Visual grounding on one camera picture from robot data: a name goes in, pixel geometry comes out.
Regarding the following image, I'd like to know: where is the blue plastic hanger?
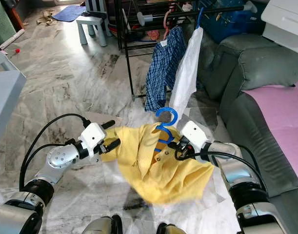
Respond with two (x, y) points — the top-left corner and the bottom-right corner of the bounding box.
(196, 6), (206, 31)
(154, 107), (180, 153)

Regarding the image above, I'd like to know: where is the yellow garment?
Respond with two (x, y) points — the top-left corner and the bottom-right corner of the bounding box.
(102, 122), (216, 205)

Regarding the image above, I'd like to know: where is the pink hanger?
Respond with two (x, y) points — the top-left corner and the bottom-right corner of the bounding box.
(162, 11), (172, 40)

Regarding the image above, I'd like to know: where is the black metal drying rack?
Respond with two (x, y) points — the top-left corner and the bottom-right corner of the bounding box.
(114, 0), (259, 101)

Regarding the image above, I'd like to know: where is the blue plaid garment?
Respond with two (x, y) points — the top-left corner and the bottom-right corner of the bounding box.
(143, 26), (187, 114)

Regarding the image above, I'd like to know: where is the white garment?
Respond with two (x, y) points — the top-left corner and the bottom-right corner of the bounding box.
(167, 26), (204, 118)

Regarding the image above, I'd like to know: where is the left robot leg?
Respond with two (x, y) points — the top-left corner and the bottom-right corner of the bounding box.
(82, 214), (123, 234)

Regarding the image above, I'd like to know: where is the robot leg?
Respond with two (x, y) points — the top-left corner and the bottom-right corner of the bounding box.
(82, 214), (123, 234)
(157, 222), (189, 234)

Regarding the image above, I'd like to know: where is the right robot leg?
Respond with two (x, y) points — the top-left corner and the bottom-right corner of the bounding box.
(157, 222), (189, 234)

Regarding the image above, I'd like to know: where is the light grey folding table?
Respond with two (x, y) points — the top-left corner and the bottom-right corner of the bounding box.
(0, 71), (27, 204)

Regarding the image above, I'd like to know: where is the pink cloth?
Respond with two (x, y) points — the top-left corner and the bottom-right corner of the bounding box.
(241, 77), (298, 175)

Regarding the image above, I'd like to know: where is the dark green sofa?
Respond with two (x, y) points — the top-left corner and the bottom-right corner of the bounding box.
(197, 33), (298, 234)

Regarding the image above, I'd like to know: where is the blue floor mat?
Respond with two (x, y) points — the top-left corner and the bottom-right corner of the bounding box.
(52, 5), (87, 23)

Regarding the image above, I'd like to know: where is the crumpled brown paper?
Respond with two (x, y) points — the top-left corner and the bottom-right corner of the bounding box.
(37, 10), (58, 26)

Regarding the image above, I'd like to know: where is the light grey side table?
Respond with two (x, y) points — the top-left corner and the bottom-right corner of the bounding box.
(0, 46), (19, 72)

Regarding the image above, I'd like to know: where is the white rolled tube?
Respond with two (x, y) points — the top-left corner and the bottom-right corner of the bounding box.
(0, 28), (25, 51)

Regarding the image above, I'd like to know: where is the blue patterned plastic cover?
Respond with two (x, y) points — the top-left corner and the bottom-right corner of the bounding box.
(199, 0), (262, 44)

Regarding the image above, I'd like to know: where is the green textured panel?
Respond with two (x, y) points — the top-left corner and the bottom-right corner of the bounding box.
(0, 0), (18, 47)

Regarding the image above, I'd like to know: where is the white plastic box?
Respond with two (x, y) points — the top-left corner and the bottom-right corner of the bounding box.
(260, 0), (298, 55)

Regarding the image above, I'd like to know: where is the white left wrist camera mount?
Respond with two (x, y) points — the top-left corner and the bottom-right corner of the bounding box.
(80, 122), (108, 153)

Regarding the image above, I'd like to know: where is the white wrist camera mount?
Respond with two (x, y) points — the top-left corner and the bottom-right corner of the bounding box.
(80, 122), (108, 153)
(180, 120), (208, 150)

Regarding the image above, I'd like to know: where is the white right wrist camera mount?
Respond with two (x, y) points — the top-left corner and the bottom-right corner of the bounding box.
(180, 120), (208, 150)

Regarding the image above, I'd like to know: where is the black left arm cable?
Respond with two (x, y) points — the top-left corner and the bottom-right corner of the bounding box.
(19, 113), (94, 192)

